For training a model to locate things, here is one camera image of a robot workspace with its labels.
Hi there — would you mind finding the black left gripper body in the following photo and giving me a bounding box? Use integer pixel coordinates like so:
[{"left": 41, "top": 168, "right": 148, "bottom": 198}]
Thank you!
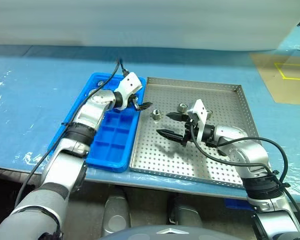
[{"left": 128, "top": 93, "right": 145, "bottom": 112}]

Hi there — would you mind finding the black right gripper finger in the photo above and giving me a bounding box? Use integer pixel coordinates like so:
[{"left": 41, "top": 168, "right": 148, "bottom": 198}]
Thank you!
[
  {"left": 156, "top": 128, "right": 185, "bottom": 146},
  {"left": 166, "top": 112, "right": 185, "bottom": 122}
]

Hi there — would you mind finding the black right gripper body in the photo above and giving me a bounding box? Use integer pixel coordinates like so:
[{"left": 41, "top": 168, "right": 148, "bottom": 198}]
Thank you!
[{"left": 181, "top": 112, "right": 200, "bottom": 148}]

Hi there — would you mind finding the perforated steel tray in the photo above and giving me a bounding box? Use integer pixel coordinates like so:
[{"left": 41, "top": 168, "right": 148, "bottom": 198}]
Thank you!
[{"left": 128, "top": 76, "right": 262, "bottom": 189}]

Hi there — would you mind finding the blue compartment tray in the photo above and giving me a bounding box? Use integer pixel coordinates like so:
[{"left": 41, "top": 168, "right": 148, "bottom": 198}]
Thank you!
[{"left": 47, "top": 72, "right": 148, "bottom": 173}]

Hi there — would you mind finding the grey rounded robot leg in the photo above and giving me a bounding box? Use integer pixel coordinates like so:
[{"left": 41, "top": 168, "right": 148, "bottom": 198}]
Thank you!
[
  {"left": 101, "top": 187, "right": 131, "bottom": 237},
  {"left": 167, "top": 194, "right": 203, "bottom": 228}
]

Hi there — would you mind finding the blue plastic bin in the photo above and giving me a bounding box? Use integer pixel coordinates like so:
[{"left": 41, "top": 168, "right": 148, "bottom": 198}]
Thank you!
[{"left": 223, "top": 198, "right": 256, "bottom": 211}]

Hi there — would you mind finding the brown cardboard sheet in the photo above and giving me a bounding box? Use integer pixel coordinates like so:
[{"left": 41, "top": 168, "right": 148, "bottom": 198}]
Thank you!
[{"left": 249, "top": 52, "right": 300, "bottom": 105}]

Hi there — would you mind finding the dark grey robot torso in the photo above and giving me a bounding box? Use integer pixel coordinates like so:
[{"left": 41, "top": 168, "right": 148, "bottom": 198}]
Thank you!
[{"left": 97, "top": 224, "right": 241, "bottom": 240}]

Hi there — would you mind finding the yellow tape outline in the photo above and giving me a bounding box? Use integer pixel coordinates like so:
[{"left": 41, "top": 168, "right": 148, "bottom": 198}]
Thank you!
[{"left": 274, "top": 62, "right": 300, "bottom": 81}]

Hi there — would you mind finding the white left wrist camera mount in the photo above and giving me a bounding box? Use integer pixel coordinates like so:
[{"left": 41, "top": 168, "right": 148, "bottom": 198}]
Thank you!
[{"left": 114, "top": 71, "right": 143, "bottom": 111}]

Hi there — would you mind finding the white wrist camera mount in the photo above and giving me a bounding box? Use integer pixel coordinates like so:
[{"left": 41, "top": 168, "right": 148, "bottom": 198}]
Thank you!
[
  {"left": 186, "top": 98, "right": 209, "bottom": 144},
  {"left": 114, "top": 71, "right": 143, "bottom": 111}
]

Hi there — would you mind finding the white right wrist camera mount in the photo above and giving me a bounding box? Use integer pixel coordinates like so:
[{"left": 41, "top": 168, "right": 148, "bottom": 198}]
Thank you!
[{"left": 186, "top": 98, "right": 209, "bottom": 144}]

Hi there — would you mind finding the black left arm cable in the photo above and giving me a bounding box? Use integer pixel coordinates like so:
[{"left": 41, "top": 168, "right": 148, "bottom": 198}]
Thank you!
[{"left": 14, "top": 57, "right": 130, "bottom": 208}]

